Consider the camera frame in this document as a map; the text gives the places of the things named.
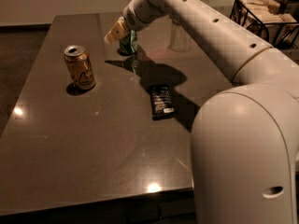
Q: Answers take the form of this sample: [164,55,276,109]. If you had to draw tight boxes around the black snack bar wrapper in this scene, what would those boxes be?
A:
[149,84,176,120]

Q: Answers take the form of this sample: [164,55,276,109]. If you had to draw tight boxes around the clear cup with straws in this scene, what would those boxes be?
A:
[169,19,192,52]

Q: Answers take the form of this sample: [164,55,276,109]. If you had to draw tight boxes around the orange soda can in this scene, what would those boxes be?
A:
[64,45,95,91]

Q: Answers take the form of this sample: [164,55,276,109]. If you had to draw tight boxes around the green soda can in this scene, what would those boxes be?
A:
[119,30,137,55]

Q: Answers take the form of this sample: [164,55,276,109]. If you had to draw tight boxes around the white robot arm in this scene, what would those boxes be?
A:
[105,0,299,224]

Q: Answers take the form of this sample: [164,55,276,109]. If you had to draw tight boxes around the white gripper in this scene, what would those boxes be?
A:
[104,0,166,44]

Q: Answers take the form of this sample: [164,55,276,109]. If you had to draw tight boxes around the black wire napkin basket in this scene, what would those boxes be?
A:
[230,0,299,49]

